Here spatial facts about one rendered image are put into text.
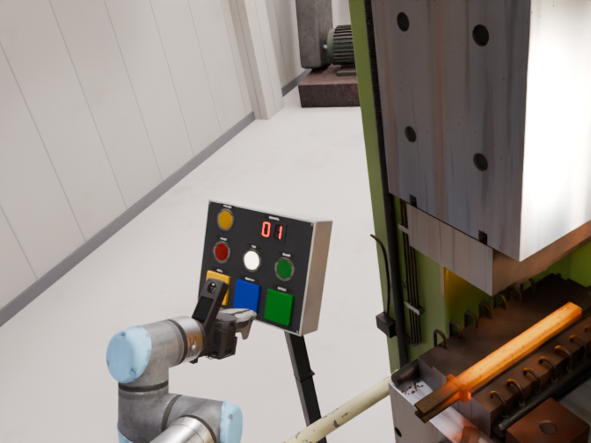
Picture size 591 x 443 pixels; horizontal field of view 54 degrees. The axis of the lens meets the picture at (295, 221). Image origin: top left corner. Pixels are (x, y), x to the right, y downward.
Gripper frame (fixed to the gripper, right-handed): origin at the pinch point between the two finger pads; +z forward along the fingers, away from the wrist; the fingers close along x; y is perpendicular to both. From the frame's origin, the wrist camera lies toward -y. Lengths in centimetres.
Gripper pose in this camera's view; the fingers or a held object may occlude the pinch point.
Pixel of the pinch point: (251, 311)
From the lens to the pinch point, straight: 133.9
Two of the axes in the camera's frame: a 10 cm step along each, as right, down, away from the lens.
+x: 8.2, 1.8, -5.4
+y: -1.3, 9.8, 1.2
